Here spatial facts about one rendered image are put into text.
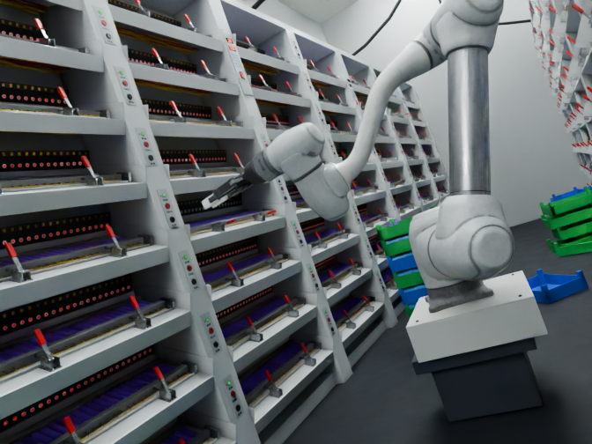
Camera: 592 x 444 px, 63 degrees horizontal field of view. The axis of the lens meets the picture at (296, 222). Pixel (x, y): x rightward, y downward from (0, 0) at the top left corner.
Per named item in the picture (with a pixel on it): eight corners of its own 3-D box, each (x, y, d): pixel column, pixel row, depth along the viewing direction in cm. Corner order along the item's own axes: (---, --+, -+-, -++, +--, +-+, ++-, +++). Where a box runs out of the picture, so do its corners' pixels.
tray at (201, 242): (285, 226, 201) (284, 203, 200) (190, 255, 148) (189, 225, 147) (245, 223, 210) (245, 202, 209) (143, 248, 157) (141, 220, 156)
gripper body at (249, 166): (263, 158, 146) (241, 172, 150) (247, 158, 139) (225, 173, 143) (274, 179, 145) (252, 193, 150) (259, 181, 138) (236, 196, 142)
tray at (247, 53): (299, 74, 265) (299, 48, 263) (235, 55, 212) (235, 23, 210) (267, 77, 274) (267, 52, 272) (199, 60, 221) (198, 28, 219)
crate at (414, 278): (469, 263, 227) (463, 247, 228) (459, 274, 211) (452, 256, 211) (411, 278, 244) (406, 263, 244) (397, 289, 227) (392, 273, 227)
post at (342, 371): (352, 373, 206) (216, -9, 212) (344, 382, 198) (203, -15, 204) (314, 380, 216) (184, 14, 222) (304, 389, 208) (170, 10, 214)
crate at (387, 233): (451, 216, 228) (446, 200, 229) (440, 223, 211) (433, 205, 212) (395, 233, 245) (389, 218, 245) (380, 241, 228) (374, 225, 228)
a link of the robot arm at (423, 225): (464, 270, 151) (440, 203, 151) (492, 272, 132) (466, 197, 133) (417, 286, 149) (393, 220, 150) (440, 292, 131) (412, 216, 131)
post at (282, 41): (397, 321, 268) (291, 26, 273) (393, 327, 259) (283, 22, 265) (366, 329, 277) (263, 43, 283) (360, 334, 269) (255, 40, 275)
